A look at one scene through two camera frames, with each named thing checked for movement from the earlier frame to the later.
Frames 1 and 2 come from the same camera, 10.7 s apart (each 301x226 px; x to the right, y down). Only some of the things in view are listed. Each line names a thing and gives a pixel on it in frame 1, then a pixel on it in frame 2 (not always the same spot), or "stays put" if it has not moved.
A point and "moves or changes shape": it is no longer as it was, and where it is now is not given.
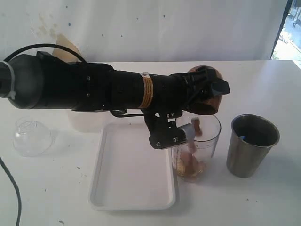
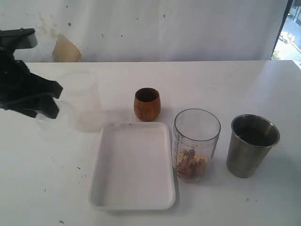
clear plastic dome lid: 31,138 → 56,130
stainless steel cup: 251,137 stays put
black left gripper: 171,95 → 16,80
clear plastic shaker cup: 191,160 stays put
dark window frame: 289,2 stays put
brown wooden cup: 209,105 moves or changes shape
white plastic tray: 128,173 stays put
